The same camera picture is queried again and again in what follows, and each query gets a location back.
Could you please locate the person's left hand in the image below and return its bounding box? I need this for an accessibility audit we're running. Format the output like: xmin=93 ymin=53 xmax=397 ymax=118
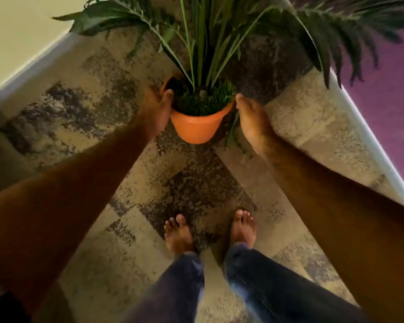
xmin=137 ymin=85 xmax=174 ymax=139

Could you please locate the person's right hand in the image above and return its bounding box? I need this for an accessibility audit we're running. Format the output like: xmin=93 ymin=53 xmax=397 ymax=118
xmin=235 ymin=93 xmax=277 ymax=156

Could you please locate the green artificial palm plant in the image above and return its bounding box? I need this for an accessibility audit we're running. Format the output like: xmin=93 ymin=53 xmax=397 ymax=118
xmin=52 ymin=0 xmax=404 ymax=145

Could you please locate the person's left forearm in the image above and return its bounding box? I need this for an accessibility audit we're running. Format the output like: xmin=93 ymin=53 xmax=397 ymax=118
xmin=0 ymin=117 xmax=155 ymax=315

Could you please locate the person's right forearm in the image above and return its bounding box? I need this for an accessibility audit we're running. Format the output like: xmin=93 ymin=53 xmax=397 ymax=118
xmin=259 ymin=136 xmax=404 ymax=323

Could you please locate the person's right foot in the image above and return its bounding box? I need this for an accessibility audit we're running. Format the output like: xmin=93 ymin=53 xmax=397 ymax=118
xmin=229 ymin=209 xmax=256 ymax=249

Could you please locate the person's foot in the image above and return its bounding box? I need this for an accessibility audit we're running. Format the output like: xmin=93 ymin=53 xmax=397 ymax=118
xmin=229 ymin=209 xmax=256 ymax=249
xmin=164 ymin=214 xmax=197 ymax=257

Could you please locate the person's left foot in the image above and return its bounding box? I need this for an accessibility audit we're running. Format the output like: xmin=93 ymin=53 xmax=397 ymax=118
xmin=164 ymin=214 xmax=197 ymax=257

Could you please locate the person's right jeans leg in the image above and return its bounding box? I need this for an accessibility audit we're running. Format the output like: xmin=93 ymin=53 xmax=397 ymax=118
xmin=223 ymin=242 xmax=374 ymax=323

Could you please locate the person's jeans leg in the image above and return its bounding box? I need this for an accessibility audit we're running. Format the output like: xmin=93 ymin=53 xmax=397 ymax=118
xmin=223 ymin=242 xmax=374 ymax=323
xmin=121 ymin=251 xmax=205 ymax=323

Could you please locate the person's left jeans leg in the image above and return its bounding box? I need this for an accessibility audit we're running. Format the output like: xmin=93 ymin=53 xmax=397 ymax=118
xmin=121 ymin=251 xmax=205 ymax=323

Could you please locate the white baseboard under purple wall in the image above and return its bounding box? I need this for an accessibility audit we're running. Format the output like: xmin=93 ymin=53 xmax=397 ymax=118
xmin=328 ymin=69 xmax=404 ymax=212

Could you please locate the white baseboard under yellow wall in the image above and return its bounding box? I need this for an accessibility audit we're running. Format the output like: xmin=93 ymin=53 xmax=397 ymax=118
xmin=0 ymin=30 xmax=81 ymax=110

